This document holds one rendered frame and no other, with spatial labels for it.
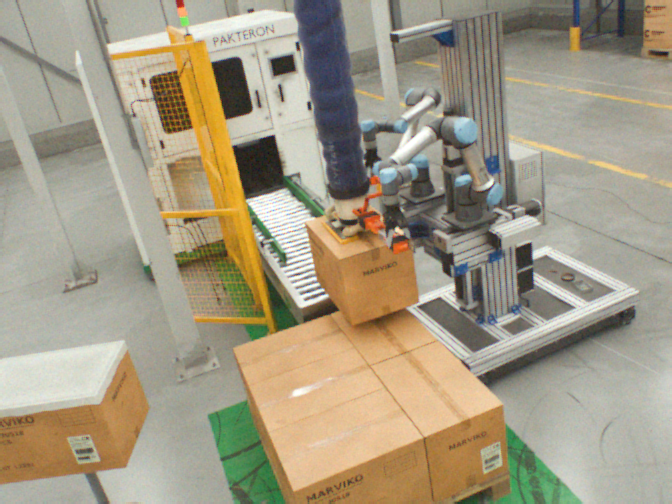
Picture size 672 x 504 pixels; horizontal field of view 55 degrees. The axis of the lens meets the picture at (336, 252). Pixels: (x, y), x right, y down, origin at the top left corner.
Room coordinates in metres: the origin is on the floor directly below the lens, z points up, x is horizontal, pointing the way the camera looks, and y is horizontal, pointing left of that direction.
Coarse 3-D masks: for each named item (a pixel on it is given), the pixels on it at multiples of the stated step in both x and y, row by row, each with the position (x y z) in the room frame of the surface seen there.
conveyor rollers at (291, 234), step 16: (272, 192) 5.55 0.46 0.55; (288, 192) 5.48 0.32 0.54; (256, 208) 5.23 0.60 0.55; (272, 208) 5.16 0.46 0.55; (288, 208) 5.10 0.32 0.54; (304, 208) 5.05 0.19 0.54; (272, 224) 4.80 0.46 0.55; (288, 224) 4.74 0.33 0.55; (304, 224) 4.68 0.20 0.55; (288, 240) 4.45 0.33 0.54; (304, 240) 4.39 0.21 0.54; (272, 256) 4.23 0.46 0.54; (288, 256) 4.17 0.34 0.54; (304, 256) 4.11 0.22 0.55; (288, 272) 3.91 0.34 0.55; (304, 272) 3.91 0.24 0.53; (304, 288) 3.64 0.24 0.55; (320, 288) 3.65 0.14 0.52
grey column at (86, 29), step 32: (64, 0) 3.78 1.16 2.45; (96, 32) 3.80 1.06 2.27; (96, 64) 3.80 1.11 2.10; (96, 96) 3.78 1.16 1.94; (128, 128) 3.79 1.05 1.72; (128, 160) 3.80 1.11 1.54; (128, 192) 3.78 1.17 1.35; (160, 224) 3.82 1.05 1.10; (160, 256) 3.80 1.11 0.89; (160, 288) 3.78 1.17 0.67; (192, 320) 3.82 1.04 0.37; (192, 352) 3.80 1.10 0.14
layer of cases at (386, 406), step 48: (288, 336) 3.12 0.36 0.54; (336, 336) 3.03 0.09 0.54; (384, 336) 2.94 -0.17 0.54; (432, 336) 2.85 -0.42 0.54; (288, 384) 2.68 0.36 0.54; (336, 384) 2.60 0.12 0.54; (384, 384) 2.53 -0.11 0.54; (432, 384) 2.46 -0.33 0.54; (480, 384) 2.40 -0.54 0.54; (288, 432) 2.32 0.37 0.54; (336, 432) 2.26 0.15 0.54; (384, 432) 2.20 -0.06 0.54; (432, 432) 2.15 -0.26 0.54; (480, 432) 2.20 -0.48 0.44; (288, 480) 2.03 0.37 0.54; (336, 480) 2.01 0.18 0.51; (384, 480) 2.07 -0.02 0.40; (432, 480) 2.13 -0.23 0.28; (480, 480) 2.19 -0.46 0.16
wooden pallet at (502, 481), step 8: (256, 424) 2.93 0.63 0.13; (264, 448) 2.85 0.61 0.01; (272, 464) 2.71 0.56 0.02; (504, 472) 2.23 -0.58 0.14; (488, 480) 2.20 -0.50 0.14; (496, 480) 2.21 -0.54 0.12; (504, 480) 2.23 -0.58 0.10; (280, 488) 2.54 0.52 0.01; (472, 488) 2.18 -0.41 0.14; (480, 488) 2.19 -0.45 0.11; (488, 488) 2.24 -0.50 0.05; (496, 488) 2.21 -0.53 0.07; (504, 488) 2.23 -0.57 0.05; (456, 496) 2.16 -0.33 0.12; (464, 496) 2.17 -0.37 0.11; (496, 496) 2.21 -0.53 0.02
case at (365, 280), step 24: (336, 216) 3.46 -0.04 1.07; (312, 240) 3.37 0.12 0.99; (336, 240) 3.13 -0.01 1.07; (360, 240) 3.07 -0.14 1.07; (336, 264) 2.97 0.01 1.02; (360, 264) 2.92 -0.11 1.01; (384, 264) 2.96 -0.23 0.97; (408, 264) 2.99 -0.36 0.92; (336, 288) 3.06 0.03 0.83; (360, 288) 2.92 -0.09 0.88; (384, 288) 2.95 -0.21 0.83; (408, 288) 2.98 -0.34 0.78; (360, 312) 2.91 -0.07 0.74; (384, 312) 2.94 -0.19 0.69
